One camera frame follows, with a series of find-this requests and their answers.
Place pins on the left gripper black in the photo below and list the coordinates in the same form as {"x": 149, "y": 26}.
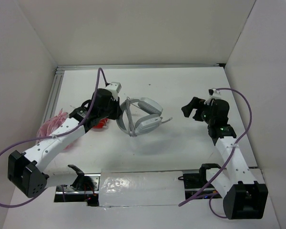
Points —
{"x": 115, "y": 109}

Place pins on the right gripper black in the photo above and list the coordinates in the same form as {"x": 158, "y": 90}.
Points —
{"x": 199, "y": 109}

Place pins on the white grey headphones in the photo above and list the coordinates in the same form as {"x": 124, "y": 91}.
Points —
{"x": 145, "y": 124}

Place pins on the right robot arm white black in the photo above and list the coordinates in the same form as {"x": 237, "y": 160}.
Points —
{"x": 243, "y": 196}

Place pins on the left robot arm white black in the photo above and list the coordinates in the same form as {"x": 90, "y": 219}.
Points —
{"x": 26, "y": 169}

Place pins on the red wrapped headphones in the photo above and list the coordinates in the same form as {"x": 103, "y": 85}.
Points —
{"x": 103, "y": 124}

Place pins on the white taped cover sheet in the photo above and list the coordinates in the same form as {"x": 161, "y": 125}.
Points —
{"x": 141, "y": 189}

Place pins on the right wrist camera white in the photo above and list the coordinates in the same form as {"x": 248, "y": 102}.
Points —
{"x": 213, "y": 94}

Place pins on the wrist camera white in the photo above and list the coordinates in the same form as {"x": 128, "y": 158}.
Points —
{"x": 213, "y": 94}
{"x": 114, "y": 88}

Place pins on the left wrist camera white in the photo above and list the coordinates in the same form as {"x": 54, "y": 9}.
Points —
{"x": 114, "y": 88}

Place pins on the aluminium frame rail left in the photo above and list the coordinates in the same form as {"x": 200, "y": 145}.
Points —
{"x": 51, "y": 95}

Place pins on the aluminium frame rail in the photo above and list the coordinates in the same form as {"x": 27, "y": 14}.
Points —
{"x": 135, "y": 66}
{"x": 51, "y": 95}

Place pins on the aluminium frame rail back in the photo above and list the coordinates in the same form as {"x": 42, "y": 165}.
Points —
{"x": 135, "y": 66}

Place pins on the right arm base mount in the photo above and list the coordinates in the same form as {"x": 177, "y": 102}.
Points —
{"x": 194, "y": 180}

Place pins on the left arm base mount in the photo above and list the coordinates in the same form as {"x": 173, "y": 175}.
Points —
{"x": 80, "y": 187}

